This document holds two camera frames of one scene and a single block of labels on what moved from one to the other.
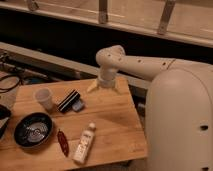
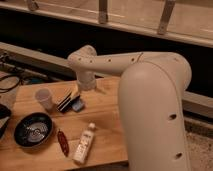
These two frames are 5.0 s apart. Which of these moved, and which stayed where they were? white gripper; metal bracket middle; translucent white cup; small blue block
Moved: white gripper
Stayed: translucent white cup; metal bracket middle; small blue block
